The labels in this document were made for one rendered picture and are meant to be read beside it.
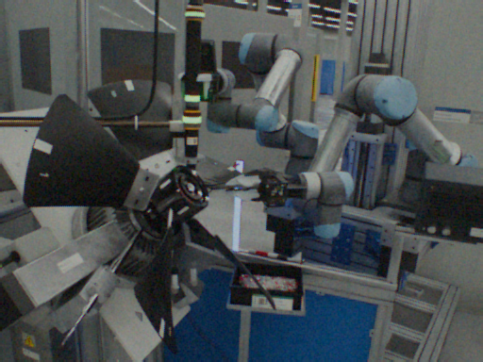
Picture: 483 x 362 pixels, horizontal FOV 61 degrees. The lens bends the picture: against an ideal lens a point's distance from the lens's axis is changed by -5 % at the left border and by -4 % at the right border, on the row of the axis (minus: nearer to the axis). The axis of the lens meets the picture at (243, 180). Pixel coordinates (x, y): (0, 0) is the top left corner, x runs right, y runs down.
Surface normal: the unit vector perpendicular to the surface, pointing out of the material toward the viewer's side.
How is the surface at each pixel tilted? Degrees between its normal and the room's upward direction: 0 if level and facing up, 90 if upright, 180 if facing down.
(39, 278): 50
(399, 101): 86
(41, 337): 90
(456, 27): 90
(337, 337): 90
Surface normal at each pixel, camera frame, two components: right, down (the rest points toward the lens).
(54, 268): 0.75, -0.51
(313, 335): -0.36, 0.24
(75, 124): 0.72, -0.07
